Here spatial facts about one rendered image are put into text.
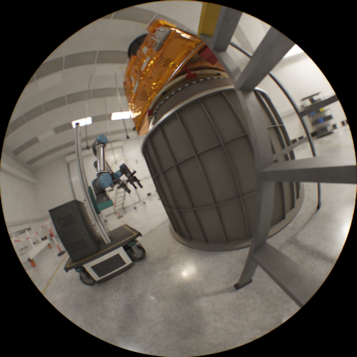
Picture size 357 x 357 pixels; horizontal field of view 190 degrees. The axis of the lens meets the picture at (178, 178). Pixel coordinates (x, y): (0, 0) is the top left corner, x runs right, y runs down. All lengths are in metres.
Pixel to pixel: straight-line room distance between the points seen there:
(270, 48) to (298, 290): 0.60
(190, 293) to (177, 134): 1.11
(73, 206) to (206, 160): 1.18
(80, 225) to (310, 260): 1.66
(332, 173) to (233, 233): 0.82
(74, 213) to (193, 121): 1.24
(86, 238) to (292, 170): 1.28
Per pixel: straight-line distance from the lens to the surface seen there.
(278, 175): 0.31
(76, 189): 8.72
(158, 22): 2.71
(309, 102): 6.59
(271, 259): 0.46
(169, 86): 1.37
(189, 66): 1.41
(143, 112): 1.91
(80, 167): 1.29
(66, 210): 1.15
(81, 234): 1.15
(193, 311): 0.74
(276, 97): 6.72
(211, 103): 0.84
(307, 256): 0.87
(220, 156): 0.73
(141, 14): 4.63
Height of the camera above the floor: 0.68
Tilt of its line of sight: 1 degrees down
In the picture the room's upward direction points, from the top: 22 degrees counter-clockwise
